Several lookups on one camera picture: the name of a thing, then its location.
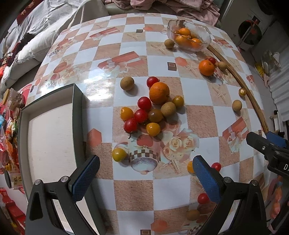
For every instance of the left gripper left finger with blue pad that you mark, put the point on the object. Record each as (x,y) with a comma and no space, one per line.
(41,215)

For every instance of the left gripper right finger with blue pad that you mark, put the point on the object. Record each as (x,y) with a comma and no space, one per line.
(250,216)

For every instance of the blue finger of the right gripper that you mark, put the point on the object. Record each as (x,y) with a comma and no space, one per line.
(276,139)

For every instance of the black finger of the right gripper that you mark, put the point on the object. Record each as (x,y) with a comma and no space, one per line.
(259,143)

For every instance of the yellow cherry tomato cluster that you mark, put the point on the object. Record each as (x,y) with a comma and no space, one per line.
(153,129)
(126,113)

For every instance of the yellow cherry tomato lone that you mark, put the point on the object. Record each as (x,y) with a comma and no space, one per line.
(119,154)

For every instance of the red tomato bottom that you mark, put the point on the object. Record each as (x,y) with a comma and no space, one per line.
(203,198)

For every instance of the long bamboo stick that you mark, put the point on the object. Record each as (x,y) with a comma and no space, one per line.
(241,82)

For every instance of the golden ball at edge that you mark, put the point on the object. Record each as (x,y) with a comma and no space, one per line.
(242,92)

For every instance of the brown longan in cluster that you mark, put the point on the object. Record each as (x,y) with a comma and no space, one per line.
(168,109)

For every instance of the dark olive cherry tomato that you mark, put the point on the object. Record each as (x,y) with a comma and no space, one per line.
(155,115)

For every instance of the orange-brown tomato right of orange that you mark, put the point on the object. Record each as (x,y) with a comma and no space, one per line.
(178,101)

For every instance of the white shallow box tray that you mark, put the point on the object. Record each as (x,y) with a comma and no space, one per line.
(50,146)

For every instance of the orange near table edge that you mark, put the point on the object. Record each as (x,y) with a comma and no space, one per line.
(206,68)

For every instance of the red tomato behind edge orange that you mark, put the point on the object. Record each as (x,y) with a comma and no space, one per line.
(212,60)

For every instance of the red cherry tomato middle cluster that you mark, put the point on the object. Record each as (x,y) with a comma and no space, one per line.
(141,116)

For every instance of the red cherry tomato cluster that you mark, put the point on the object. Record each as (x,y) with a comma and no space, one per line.
(130,126)
(141,116)

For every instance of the red cherry tomato lower cluster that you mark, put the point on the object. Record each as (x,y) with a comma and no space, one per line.
(130,126)

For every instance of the red cherry tomato centre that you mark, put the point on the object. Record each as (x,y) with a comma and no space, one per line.
(144,103)

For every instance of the large orange centre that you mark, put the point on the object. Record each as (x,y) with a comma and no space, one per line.
(159,93)

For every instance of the round black red fan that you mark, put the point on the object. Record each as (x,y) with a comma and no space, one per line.
(249,32)

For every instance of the orange in bowl right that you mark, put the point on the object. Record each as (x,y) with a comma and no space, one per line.
(196,44)

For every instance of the orange in bowl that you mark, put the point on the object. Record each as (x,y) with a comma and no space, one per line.
(182,41)
(185,32)
(196,44)

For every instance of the red cherry tomato behind orange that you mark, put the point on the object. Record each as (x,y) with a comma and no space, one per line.
(151,81)

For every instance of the pile of snack packets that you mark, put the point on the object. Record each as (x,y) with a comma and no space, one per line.
(11,106)

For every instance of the orange in bowl left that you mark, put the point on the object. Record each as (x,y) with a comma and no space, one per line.
(182,41)

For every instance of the clear glass fruit bowl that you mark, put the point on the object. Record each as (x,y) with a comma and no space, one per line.
(197,31)

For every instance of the brown longan beside bowl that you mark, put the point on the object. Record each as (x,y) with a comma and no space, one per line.
(169,44)

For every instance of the orange in bowl top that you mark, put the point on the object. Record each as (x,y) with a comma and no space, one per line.
(185,32)

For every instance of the pink crumpled blanket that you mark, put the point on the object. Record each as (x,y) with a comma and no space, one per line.
(203,11)

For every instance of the white grey sofa cushion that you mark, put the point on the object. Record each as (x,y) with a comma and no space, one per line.
(26,45)

